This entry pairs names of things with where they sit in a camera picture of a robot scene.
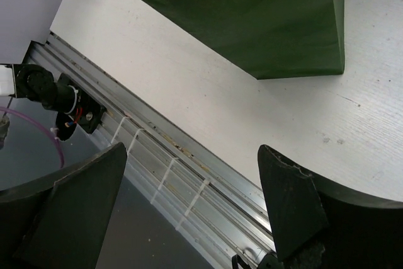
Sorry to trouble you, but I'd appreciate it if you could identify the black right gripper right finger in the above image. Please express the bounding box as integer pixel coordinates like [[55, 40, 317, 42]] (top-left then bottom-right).
[[258, 145, 402, 268]]

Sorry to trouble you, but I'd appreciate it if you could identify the green paper bag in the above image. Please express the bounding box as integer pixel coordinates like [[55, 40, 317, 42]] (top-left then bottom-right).
[[142, 0, 345, 80]]

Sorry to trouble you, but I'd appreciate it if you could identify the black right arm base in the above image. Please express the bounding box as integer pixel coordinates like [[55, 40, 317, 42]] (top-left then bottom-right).
[[231, 249, 281, 269]]

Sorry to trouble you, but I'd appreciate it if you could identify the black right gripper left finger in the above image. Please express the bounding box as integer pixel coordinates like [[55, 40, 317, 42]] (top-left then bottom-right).
[[1, 143, 127, 268]]

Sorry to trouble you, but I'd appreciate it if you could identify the aluminium table rail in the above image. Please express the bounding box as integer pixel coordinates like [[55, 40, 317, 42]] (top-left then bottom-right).
[[28, 35, 275, 268]]

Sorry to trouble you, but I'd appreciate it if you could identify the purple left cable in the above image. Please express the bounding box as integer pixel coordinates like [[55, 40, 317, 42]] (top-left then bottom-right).
[[0, 106, 66, 169]]

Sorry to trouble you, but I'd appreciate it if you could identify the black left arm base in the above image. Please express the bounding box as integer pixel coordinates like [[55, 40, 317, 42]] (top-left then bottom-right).
[[55, 73, 106, 141]]

